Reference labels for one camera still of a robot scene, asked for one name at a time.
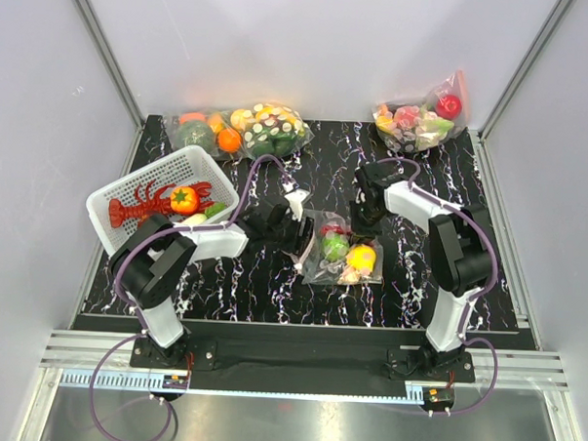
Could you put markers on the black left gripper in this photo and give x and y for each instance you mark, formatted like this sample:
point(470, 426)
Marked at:
point(298, 244)

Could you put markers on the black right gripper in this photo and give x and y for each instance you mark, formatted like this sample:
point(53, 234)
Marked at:
point(356, 228)

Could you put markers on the clear zip top bag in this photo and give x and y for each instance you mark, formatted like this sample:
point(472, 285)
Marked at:
point(313, 267)

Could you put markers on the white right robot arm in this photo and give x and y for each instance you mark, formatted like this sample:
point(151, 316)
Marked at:
point(462, 256)

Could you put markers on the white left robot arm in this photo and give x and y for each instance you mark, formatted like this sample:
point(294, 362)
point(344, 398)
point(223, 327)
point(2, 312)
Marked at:
point(149, 265)

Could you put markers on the middle bag of fake food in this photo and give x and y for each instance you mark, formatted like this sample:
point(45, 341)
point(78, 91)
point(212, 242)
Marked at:
point(270, 129)

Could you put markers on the bag of fake food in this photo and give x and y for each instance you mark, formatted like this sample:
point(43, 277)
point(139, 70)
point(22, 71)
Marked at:
point(411, 125)
point(270, 129)
point(216, 119)

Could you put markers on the right bag of fake food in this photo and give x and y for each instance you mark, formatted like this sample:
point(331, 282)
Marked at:
point(411, 125)

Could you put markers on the left bag of fake food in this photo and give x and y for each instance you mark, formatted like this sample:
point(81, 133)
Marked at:
point(216, 119)

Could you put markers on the red toy chili pepper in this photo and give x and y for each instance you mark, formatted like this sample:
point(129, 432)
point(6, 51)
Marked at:
point(334, 228)

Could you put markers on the green toy lime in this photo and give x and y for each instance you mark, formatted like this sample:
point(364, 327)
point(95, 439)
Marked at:
point(334, 247)

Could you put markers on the yellow toy pear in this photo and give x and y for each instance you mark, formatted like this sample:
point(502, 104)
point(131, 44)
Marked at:
point(362, 258)

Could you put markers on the orange toy orange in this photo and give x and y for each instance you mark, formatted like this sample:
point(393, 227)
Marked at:
point(229, 140)

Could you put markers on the orange toy tomato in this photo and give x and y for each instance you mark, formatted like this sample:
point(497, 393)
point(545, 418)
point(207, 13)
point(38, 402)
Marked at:
point(184, 201)

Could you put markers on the white plastic basket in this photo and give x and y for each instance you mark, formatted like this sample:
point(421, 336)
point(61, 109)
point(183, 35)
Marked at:
point(157, 180)

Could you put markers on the red toy apple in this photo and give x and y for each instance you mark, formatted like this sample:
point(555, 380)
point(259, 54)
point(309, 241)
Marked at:
point(448, 107)

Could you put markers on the green toy pumpkin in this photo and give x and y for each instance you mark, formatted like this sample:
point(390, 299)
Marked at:
point(198, 133)

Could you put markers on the red toy lobster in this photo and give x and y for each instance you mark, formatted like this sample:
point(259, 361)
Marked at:
point(152, 203)

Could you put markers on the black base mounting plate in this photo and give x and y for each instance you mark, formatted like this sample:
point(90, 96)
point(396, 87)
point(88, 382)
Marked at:
point(254, 357)

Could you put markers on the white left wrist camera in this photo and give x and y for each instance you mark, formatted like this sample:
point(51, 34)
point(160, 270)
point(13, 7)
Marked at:
point(296, 199)

